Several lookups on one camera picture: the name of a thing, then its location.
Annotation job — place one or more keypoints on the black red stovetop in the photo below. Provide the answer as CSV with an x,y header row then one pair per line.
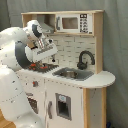
x,y
39,68

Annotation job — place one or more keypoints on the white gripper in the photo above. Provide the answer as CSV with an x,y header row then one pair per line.
x,y
45,48

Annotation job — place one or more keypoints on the grey toy sink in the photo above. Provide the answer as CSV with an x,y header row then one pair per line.
x,y
82,74

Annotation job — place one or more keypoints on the toy microwave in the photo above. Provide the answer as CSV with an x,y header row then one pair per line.
x,y
74,23

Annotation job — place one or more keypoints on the black toy faucet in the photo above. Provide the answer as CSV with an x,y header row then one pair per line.
x,y
83,64

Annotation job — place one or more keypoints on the grey fridge door handle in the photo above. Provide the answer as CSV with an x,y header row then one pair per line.
x,y
49,109

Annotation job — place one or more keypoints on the silver toy pot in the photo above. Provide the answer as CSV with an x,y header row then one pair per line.
x,y
70,74

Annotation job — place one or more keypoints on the wooden toy kitchen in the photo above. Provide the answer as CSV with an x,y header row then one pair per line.
x,y
88,97

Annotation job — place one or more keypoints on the grey ice dispenser panel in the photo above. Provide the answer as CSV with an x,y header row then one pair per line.
x,y
63,106

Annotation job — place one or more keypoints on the grey range hood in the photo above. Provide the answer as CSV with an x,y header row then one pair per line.
x,y
47,23

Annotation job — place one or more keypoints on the toy oven door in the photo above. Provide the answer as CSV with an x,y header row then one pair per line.
x,y
33,102

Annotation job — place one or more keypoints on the red stove knob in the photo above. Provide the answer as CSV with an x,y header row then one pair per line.
x,y
35,84

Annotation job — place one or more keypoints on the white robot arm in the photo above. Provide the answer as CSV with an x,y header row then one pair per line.
x,y
19,48

